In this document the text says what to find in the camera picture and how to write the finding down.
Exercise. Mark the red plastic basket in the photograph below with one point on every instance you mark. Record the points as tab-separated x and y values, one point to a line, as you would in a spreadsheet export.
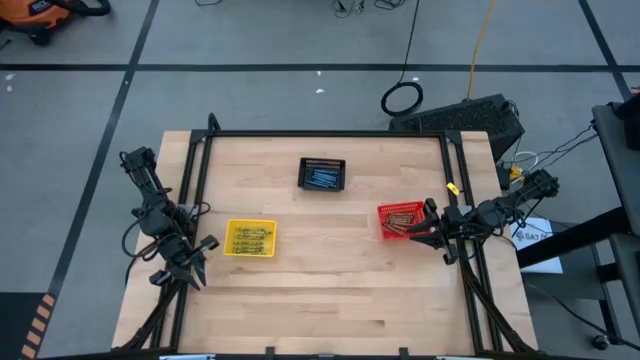
385	207

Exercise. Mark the orange shop vacuum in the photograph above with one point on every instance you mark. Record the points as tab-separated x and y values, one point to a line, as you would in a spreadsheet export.
30	12

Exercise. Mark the black metal beam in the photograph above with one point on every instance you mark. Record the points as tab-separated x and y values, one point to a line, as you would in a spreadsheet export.
575	239

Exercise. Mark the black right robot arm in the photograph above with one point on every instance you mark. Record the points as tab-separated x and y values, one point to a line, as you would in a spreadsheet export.
500	210

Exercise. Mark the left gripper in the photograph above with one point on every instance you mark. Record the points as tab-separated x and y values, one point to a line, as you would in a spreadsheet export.
177	250

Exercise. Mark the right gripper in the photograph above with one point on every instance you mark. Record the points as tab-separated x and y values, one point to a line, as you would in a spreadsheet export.
450	225

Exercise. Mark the black plastic basket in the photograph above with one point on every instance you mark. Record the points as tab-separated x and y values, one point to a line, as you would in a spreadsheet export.
322	162

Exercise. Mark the black caster wheel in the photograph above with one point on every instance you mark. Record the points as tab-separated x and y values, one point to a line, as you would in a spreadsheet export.
600	342

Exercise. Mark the black aluminium table frame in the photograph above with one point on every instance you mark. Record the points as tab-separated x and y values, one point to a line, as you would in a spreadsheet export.
325	133

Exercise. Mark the black computer tower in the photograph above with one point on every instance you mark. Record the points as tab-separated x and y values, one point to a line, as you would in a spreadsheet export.
460	117

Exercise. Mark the white paper sheet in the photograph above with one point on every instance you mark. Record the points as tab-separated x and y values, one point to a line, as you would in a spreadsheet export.
542	252

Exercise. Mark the yellow plastic basket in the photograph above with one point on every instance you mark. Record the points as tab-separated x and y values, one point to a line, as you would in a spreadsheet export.
230	225

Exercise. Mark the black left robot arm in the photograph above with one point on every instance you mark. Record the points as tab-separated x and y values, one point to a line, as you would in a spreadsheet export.
150	190

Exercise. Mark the yellow plug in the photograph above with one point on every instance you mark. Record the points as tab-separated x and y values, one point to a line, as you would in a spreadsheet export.
516	173

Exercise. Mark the grey side table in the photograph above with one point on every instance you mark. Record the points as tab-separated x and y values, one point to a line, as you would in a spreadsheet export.
622	170

